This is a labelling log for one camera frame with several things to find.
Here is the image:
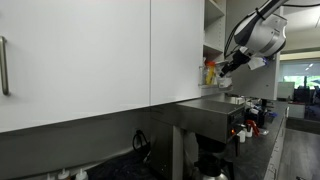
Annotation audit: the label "black coffee carafe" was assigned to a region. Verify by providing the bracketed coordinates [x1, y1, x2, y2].
[192, 153, 235, 180]

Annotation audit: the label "yellow jar orange lid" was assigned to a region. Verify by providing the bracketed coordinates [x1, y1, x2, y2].
[205, 60, 217, 86]

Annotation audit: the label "white background unit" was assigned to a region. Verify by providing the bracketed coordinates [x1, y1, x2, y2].
[278, 81, 296, 100]

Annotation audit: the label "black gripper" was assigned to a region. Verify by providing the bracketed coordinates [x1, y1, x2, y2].
[218, 49, 252, 78]

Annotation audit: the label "grey base cabinet drawers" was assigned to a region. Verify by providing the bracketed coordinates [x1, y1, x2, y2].
[263, 114, 290, 180]

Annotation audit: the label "black countertop organizer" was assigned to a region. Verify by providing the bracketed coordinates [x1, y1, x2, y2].
[244, 105, 268, 129]

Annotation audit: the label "white cabinet shelving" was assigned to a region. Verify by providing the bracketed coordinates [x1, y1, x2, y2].
[202, 0, 228, 98]

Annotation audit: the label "small white bottle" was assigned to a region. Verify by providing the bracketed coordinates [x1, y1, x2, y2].
[237, 129, 247, 144]
[245, 124, 254, 139]

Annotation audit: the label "black background coffee machine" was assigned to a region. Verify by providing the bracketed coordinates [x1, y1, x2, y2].
[261, 98, 274, 111]

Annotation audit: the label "black power cable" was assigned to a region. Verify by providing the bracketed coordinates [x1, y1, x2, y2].
[132, 129, 151, 158]

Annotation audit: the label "white wrist camera blue mount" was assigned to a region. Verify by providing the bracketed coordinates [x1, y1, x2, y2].
[247, 55, 269, 71]

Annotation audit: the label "stainless steel coffee maker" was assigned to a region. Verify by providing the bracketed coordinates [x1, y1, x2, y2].
[149, 97, 247, 180]

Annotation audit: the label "white cabinet door with lock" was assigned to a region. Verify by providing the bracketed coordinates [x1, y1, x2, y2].
[225, 0, 280, 102]

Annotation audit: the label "white cups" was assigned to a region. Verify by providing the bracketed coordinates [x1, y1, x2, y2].
[229, 95, 247, 106]

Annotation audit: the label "silver cabinet door handle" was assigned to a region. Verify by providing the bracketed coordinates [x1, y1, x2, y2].
[0, 35, 12, 97]
[198, 64, 205, 87]

